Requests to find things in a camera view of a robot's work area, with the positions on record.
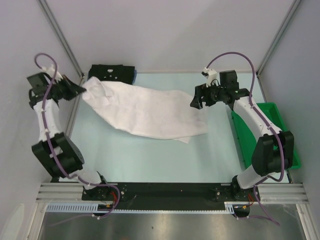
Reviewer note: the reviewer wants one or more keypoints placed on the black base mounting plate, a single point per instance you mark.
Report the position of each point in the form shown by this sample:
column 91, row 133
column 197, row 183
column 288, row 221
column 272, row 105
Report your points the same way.
column 151, row 196

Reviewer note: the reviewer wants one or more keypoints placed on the right aluminium frame post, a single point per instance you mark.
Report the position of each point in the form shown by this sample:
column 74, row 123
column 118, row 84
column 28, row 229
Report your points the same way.
column 289, row 16

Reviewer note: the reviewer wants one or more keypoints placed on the left aluminium frame post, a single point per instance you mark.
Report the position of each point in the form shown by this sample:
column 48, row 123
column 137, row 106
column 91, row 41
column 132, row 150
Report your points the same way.
column 51, row 19

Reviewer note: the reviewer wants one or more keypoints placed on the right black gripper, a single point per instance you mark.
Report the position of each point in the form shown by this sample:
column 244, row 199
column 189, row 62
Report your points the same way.
column 201, row 91

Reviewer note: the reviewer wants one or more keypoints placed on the aluminium front rail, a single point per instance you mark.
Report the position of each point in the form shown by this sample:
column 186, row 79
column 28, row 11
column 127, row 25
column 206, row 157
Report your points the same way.
column 270, row 193

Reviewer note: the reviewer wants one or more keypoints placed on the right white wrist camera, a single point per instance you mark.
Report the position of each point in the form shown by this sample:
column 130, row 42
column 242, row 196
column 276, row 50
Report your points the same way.
column 211, row 77

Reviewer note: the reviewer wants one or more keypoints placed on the light blue cable duct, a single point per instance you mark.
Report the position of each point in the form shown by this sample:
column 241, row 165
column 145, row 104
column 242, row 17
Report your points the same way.
column 96, row 208

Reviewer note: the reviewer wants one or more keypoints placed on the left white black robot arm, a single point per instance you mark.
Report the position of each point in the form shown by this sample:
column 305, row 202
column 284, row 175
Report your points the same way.
column 60, row 157

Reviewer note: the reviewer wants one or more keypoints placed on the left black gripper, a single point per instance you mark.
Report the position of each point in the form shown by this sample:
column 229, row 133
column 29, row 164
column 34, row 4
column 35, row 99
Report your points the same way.
column 74, row 89

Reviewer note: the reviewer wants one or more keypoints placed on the aluminium frame post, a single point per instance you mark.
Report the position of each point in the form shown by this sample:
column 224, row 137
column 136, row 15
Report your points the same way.
column 51, row 19
column 289, row 16

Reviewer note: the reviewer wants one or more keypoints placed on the white long sleeve shirt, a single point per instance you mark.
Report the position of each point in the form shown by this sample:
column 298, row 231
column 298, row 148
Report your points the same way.
column 146, row 112

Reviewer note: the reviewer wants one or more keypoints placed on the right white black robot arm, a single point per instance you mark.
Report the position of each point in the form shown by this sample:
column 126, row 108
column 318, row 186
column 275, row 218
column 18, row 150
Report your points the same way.
column 241, row 145

